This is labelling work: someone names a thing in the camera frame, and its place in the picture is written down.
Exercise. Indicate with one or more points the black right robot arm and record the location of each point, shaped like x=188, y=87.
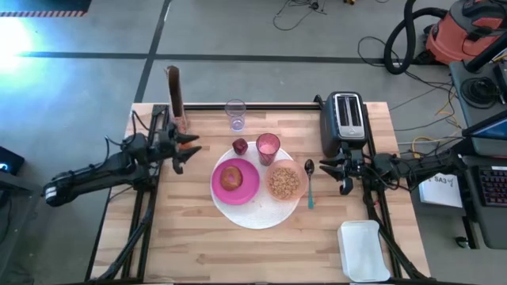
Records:
x=428, y=164

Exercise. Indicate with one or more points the black mat hazard stripe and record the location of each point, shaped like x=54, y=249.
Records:
x=39, y=4

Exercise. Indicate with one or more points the dark red plum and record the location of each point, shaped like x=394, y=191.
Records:
x=240, y=146

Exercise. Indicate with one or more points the brown bagel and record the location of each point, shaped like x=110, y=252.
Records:
x=227, y=184

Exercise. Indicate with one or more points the dark grey toaster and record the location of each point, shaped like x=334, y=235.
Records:
x=336, y=138

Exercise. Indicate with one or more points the golden cereal pieces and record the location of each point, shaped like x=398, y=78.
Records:
x=283, y=183

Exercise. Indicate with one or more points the pale pink plastic bowl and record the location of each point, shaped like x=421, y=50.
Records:
x=303, y=174

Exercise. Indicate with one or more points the grey metal stand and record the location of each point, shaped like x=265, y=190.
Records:
x=24, y=189

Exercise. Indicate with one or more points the black backlit keyboard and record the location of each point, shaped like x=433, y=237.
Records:
x=495, y=186

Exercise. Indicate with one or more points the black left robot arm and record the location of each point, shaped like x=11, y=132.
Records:
x=91, y=178

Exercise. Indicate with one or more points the white paper sheet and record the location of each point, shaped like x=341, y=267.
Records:
x=439, y=194

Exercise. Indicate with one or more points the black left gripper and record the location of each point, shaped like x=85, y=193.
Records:
x=166, y=144

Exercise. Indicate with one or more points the orange shop vacuum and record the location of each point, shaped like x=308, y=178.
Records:
x=455, y=35

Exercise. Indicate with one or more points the black slanted bar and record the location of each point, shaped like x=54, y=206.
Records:
x=485, y=55

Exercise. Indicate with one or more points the orange cereal bag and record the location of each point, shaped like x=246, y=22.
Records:
x=175, y=95

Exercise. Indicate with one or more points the grey desk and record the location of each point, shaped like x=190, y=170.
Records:
x=487, y=233

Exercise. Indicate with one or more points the white round woven placemat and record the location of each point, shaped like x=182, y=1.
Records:
x=261, y=213

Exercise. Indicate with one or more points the clear glass tumbler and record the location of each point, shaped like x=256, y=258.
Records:
x=236, y=118

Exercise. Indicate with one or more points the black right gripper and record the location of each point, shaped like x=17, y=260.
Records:
x=358, y=168

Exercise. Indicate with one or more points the magenta plastic plate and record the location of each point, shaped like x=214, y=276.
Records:
x=247, y=190

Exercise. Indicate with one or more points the red faceted plastic tumbler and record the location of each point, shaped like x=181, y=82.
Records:
x=267, y=150

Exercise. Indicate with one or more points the black device blue light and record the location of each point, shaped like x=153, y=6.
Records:
x=12, y=162

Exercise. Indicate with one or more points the white plastic container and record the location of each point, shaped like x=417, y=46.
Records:
x=362, y=251

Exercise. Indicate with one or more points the black aluminium table frame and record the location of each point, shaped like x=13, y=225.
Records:
x=277, y=106

